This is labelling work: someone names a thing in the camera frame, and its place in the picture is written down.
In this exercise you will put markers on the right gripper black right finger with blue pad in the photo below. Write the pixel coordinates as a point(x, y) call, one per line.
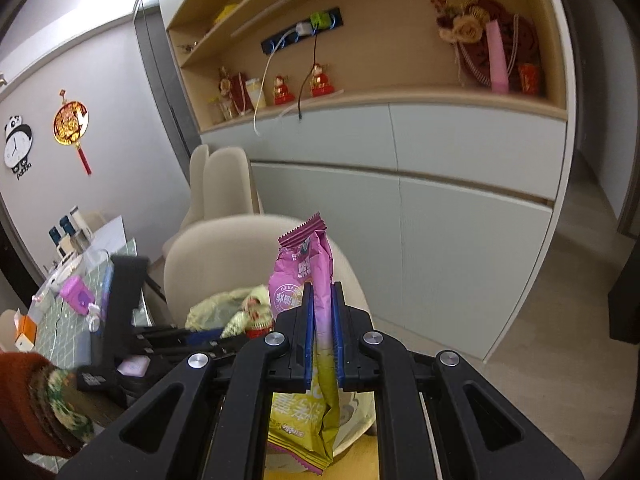
point(437, 417)

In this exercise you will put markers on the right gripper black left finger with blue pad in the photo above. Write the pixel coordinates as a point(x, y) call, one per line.
point(205, 419)

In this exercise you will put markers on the purple yellow snack packet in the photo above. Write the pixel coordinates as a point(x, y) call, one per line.
point(302, 280)

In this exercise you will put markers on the yellow trash bag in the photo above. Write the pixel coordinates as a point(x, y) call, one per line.
point(230, 309)

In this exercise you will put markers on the white yellow toy chair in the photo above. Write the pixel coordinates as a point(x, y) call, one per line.
point(94, 318)

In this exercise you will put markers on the pink tin box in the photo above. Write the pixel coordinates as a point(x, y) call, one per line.
point(77, 294)

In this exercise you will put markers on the yellow cushion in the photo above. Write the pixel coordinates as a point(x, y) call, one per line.
point(359, 462)

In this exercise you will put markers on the orange white tissue box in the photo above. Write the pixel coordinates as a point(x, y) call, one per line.
point(25, 332)

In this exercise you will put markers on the beige chair near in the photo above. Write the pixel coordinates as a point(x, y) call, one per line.
point(221, 255)

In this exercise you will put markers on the beige chair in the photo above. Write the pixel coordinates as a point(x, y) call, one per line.
point(221, 255)
point(198, 161)
point(229, 188)

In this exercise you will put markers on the white thermos bottle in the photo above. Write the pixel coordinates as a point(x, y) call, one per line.
point(81, 224)

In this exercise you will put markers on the beige chair middle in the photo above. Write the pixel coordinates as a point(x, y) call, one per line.
point(229, 188)

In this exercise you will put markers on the beige chair far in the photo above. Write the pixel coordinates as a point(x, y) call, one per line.
point(198, 161)

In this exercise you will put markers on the cream cup on shelf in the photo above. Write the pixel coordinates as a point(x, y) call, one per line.
point(256, 92)

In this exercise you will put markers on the red figurine left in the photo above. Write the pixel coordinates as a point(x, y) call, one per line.
point(281, 94)

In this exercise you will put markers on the red figurine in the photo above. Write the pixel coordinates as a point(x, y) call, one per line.
point(281, 94)
point(320, 85)

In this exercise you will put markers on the wooden shelf cabinet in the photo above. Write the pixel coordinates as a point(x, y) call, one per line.
point(443, 194)

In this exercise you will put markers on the red figurine right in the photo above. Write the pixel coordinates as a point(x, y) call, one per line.
point(320, 85)

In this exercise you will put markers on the black power strip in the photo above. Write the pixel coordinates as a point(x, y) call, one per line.
point(315, 24)

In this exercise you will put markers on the flower bouquet red bag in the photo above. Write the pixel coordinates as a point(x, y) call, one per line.
point(497, 48)

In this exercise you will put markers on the panda wall clock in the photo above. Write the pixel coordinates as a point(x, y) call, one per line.
point(18, 145)

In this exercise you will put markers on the red gold wall ornament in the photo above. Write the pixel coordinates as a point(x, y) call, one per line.
point(70, 123)

